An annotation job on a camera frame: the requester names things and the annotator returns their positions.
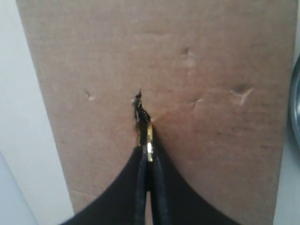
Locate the gold coin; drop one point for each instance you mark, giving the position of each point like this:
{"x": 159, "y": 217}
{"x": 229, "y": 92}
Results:
{"x": 150, "y": 142}

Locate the brown cardboard slotted box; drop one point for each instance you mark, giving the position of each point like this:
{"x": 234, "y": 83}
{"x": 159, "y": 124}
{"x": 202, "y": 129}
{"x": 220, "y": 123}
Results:
{"x": 214, "y": 76}

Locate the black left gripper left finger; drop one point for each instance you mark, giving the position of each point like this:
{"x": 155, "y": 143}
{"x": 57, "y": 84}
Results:
{"x": 124, "y": 201}

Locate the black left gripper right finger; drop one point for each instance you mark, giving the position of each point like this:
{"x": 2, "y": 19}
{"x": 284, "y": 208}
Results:
{"x": 173, "y": 200}

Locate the round steel plate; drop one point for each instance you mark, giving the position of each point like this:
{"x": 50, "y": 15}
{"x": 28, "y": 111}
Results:
{"x": 294, "y": 101}

